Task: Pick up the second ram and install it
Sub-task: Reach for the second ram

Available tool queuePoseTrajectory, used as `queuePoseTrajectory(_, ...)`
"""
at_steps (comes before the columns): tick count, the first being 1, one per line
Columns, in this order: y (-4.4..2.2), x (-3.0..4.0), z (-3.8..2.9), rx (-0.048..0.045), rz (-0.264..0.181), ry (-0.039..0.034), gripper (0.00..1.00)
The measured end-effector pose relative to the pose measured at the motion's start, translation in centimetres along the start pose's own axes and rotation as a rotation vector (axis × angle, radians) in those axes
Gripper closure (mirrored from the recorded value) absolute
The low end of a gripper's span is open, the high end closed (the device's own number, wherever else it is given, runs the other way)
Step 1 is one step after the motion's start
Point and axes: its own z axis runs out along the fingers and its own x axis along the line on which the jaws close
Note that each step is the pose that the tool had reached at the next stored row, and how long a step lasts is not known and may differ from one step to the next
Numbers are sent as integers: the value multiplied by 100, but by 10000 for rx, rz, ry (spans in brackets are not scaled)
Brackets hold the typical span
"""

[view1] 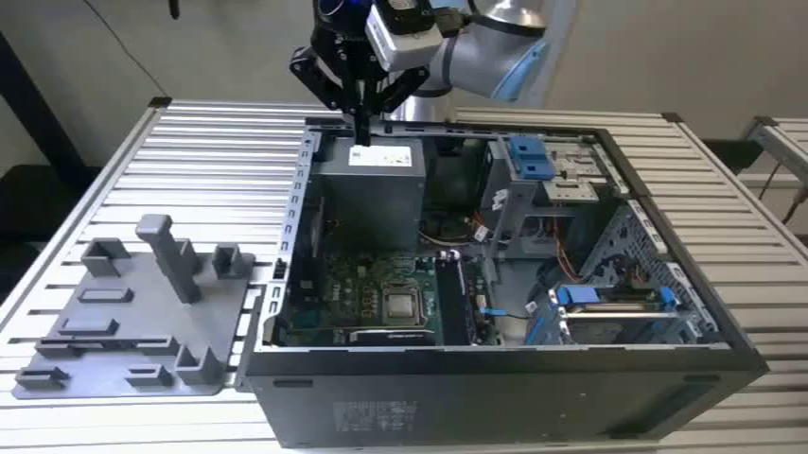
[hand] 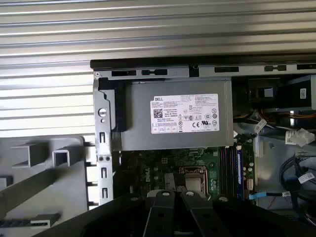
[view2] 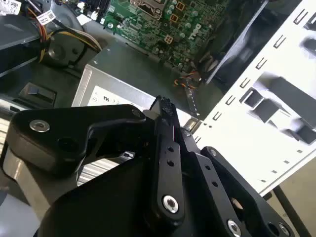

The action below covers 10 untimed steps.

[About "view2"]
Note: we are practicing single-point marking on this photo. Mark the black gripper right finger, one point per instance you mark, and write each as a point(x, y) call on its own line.
point(209, 172)

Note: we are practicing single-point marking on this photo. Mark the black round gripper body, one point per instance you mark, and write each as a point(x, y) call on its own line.
point(111, 209)

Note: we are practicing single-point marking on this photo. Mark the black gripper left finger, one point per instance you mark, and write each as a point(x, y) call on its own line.
point(74, 118)

